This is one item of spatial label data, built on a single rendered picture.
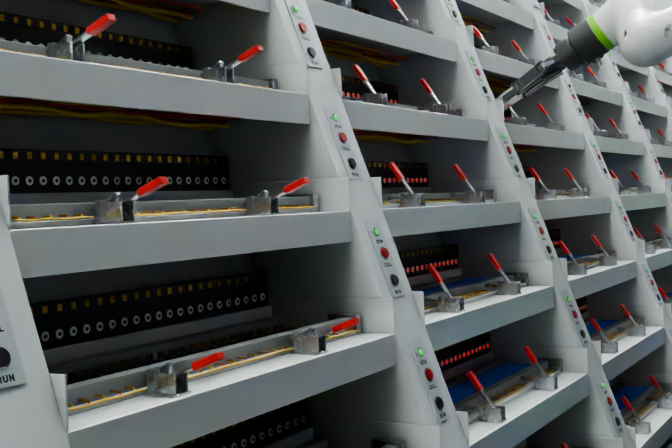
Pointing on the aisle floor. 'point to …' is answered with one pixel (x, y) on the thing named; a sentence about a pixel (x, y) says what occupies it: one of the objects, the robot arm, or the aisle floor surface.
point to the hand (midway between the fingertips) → (506, 99)
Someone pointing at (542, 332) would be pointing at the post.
